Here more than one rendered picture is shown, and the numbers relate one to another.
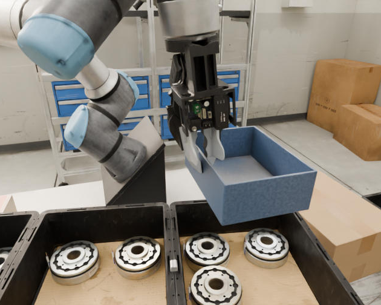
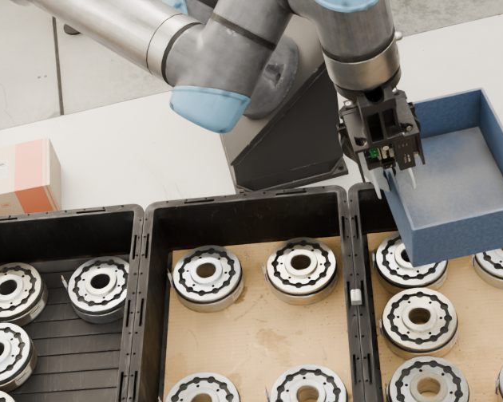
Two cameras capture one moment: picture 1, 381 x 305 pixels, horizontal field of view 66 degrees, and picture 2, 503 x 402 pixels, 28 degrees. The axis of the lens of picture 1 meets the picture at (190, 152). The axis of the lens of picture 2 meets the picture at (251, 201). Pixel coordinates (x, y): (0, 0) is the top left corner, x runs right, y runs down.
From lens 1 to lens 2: 0.77 m
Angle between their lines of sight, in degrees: 25
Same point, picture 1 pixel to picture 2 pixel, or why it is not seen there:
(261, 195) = (462, 234)
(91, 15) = (247, 75)
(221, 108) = (404, 150)
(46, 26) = (205, 103)
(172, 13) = (339, 70)
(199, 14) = (371, 72)
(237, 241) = not seen: hidden behind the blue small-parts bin
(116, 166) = not seen: hidden behind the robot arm
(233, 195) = (424, 238)
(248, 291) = (469, 324)
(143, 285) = (314, 314)
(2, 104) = not seen: outside the picture
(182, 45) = (354, 96)
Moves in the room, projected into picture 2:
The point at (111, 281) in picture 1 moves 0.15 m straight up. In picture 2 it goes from (266, 307) to (251, 243)
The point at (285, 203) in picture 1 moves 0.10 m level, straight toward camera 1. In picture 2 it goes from (497, 238) to (468, 304)
